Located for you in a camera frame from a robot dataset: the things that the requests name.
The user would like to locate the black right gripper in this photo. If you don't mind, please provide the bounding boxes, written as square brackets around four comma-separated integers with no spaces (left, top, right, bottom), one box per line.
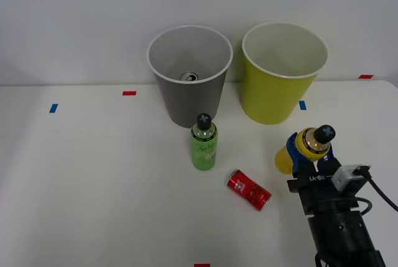
[285,132,363,218]

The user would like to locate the yellow plastic bottle black cap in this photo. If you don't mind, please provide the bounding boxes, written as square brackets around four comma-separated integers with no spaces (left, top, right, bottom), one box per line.
[274,124,337,174]

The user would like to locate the yellow-green plastic waste bin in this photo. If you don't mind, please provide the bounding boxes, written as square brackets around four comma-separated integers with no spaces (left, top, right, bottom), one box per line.
[241,21,330,126]

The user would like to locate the red drink can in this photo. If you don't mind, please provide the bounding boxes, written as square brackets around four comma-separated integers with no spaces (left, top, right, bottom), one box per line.
[224,169,272,212]

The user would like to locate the green plastic bottle black cap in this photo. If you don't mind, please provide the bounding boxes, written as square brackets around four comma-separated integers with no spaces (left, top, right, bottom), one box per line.
[190,113,219,172]

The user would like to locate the grey plastic waste bin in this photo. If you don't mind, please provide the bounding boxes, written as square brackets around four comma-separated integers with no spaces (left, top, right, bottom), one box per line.
[146,25,234,129]

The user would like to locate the silver-topped drink can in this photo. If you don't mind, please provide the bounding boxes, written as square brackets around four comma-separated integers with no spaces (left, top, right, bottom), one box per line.
[179,71,199,82]

